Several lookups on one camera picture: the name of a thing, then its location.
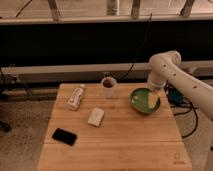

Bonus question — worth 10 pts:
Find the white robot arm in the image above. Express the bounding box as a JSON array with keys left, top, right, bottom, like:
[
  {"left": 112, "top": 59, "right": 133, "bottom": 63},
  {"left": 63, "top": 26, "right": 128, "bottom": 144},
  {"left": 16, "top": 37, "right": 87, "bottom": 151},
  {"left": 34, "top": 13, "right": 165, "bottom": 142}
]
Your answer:
[{"left": 147, "top": 50, "right": 213, "bottom": 122}]

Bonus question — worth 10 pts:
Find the black hanging cable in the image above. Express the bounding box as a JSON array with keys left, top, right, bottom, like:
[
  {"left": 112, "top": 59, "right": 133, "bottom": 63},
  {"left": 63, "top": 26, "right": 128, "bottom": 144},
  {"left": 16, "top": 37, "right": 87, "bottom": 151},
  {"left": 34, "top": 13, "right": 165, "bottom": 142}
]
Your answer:
[{"left": 111, "top": 13, "right": 153, "bottom": 82}]

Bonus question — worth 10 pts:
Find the black cable on floor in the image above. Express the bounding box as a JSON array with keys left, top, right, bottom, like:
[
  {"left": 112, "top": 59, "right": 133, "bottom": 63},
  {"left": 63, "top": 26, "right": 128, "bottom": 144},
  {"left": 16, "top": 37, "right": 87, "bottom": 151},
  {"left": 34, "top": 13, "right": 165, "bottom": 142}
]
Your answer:
[{"left": 164, "top": 83, "right": 200, "bottom": 139}]

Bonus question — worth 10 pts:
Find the black smartphone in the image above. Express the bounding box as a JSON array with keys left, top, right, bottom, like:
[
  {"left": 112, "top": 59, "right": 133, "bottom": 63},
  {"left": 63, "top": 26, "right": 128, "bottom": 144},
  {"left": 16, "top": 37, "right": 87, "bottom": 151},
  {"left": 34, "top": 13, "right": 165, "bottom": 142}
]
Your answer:
[{"left": 52, "top": 128, "right": 77, "bottom": 145}]

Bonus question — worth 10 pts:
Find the blue box on floor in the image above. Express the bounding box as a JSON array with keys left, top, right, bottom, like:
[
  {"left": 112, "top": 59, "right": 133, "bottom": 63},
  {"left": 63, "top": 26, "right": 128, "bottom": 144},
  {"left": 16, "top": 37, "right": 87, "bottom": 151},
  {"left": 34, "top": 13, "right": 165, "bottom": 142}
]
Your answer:
[{"left": 168, "top": 89, "right": 183, "bottom": 105}]

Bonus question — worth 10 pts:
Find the green ceramic bowl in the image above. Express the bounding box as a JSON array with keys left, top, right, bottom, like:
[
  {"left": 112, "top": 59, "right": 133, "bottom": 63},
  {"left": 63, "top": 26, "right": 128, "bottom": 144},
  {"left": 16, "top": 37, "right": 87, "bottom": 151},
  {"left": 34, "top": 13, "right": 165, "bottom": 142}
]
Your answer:
[{"left": 130, "top": 88, "right": 161, "bottom": 115}]

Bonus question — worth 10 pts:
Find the white mug with dark drink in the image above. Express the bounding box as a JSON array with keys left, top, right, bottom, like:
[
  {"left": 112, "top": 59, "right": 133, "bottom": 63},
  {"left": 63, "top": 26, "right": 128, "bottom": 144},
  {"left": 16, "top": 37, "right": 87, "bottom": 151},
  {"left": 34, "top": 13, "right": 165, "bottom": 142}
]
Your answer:
[{"left": 101, "top": 77, "right": 117, "bottom": 98}]

